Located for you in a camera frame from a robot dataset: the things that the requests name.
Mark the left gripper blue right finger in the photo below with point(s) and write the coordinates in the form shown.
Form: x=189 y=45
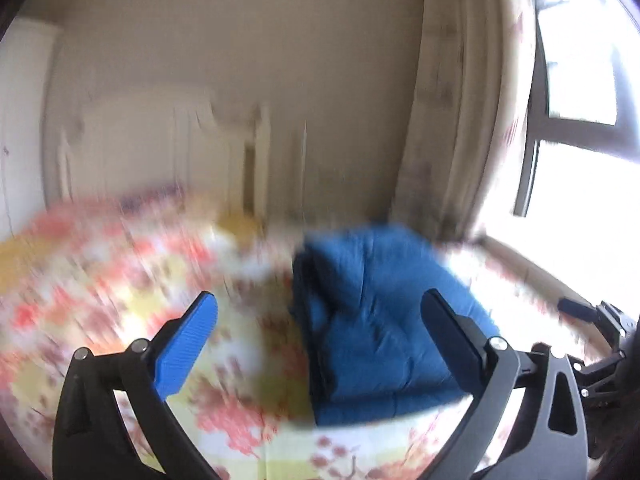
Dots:
x=459 y=341

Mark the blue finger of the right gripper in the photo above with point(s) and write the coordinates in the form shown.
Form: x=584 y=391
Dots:
x=576 y=309

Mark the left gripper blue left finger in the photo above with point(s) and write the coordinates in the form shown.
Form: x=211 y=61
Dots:
x=179 y=343

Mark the blue puffer jacket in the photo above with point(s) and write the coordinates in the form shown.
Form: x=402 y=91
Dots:
x=357 y=301

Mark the floral bed sheet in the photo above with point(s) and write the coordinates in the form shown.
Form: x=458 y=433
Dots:
x=86 y=287

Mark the yellow pillow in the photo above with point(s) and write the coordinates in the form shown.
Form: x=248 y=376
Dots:
x=243 y=227

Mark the white wooden headboard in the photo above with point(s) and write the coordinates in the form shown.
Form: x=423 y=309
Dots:
x=139 y=139

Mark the silver desk lamp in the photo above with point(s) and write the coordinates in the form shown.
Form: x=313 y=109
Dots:
x=303 y=151

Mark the white wardrobe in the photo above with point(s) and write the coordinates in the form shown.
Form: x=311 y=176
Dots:
x=26 y=52

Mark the patterned window curtain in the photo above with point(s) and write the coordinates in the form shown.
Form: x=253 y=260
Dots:
x=466 y=134

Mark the window frame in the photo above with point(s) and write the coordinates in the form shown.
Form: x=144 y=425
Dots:
x=585 y=88

